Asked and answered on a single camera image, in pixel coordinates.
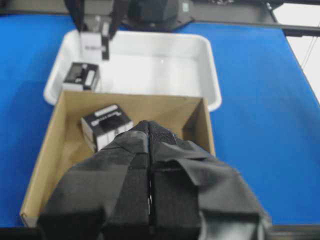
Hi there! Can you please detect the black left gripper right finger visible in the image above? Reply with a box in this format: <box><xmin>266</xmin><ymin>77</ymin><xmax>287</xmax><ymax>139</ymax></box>
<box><xmin>148</xmin><ymin>121</ymin><xmax>272</xmax><ymax>240</ymax></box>

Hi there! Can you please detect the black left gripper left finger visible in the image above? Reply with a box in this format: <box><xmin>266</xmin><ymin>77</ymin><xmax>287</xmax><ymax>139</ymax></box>
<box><xmin>37</xmin><ymin>121</ymin><xmax>150</xmax><ymax>240</ymax></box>

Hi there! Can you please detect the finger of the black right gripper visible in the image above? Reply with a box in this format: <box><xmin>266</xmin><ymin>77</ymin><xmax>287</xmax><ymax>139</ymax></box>
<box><xmin>101</xmin><ymin>0</ymin><xmax>131</xmax><ymax>60</ymax></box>
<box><xmin>64</xmin><ymin>0</ymin><xmax>88</xmax><ymax>32</ymax></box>

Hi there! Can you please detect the black Dynamixel box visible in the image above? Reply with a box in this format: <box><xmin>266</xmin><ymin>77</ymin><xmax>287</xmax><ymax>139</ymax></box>
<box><xmin>80</xmin><ymin>31</ymin><xmax>110</xmax><ymax>62</ymax></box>

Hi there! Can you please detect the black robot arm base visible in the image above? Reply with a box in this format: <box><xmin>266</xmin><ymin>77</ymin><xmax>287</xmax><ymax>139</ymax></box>
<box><xmin>121</xmin><ymin>0</ymin><xmax>194</xmax><ymax>33</ymax></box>

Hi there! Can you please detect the black white box in tray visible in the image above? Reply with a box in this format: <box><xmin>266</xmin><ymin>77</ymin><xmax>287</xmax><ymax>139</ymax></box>
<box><xmin>62</xmin><ymin>62</ymin><xmax>100</xmax><ymax>92</ymax></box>

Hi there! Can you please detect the black white Robotis box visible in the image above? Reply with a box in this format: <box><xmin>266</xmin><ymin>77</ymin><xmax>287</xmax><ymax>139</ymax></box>
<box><xmin>81</xmin><ymin>104</ymin><xmax>134</xmax><ymax>152</ymax></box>

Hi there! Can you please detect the brown cardboard box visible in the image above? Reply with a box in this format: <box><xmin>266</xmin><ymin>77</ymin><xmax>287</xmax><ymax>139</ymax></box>
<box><xmin>19</xmin><ymin>91</ymin><xmax>215</xmax><ymax>227</ymax></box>

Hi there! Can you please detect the white plastic tray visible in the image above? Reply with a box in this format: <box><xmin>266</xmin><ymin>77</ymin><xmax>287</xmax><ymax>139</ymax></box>
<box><xmin>43</xmin><ymin>29</ymin><xmax>223</xmax><ymax>113</ymax></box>

